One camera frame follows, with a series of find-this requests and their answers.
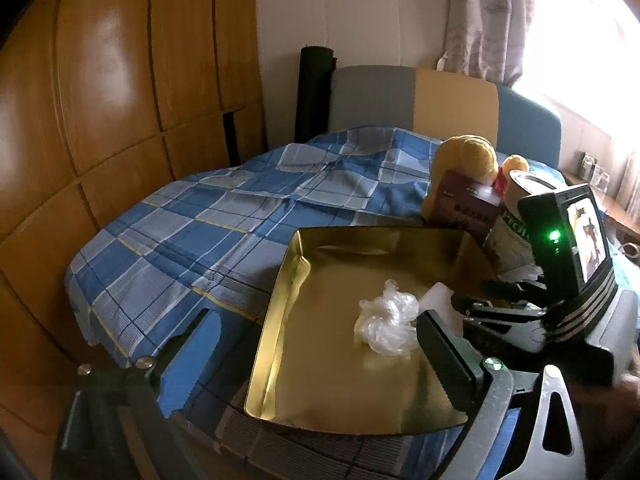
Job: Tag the blue plaid bedsheet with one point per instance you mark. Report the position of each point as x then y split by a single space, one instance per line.
200 220

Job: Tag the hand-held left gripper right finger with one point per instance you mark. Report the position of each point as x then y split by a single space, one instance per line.
442 352

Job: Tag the wooden wardrobe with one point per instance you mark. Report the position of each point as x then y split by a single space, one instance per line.
100 85

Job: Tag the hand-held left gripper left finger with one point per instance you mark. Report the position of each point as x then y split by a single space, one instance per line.
195 360

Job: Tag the white foam block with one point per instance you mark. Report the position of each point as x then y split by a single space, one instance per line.
440 297

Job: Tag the grey yellow blue headboard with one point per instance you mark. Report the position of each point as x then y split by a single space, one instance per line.
375 100

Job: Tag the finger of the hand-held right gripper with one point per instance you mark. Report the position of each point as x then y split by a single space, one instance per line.
510 288
482 306

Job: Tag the crumpled clear plastic bag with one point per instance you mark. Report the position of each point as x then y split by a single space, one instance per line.
385 320

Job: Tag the maroon cardboard box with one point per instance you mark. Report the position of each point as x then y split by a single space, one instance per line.
460 205

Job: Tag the large tin can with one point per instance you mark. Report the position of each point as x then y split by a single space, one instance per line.
505 240

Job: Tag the gold metal tray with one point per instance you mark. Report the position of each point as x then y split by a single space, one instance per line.
325 350

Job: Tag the wooden desk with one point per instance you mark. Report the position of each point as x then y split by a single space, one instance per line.
620 215

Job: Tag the yellow plush toy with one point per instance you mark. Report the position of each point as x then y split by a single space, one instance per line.
465 152

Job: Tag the clear glass containers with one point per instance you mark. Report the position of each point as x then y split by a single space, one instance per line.
595 170

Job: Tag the window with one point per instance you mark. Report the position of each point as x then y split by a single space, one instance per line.
590 60

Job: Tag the patterned light curtain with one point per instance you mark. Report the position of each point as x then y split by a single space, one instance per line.
480 20

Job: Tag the black rolled mat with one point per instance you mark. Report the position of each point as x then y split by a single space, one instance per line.
312 95

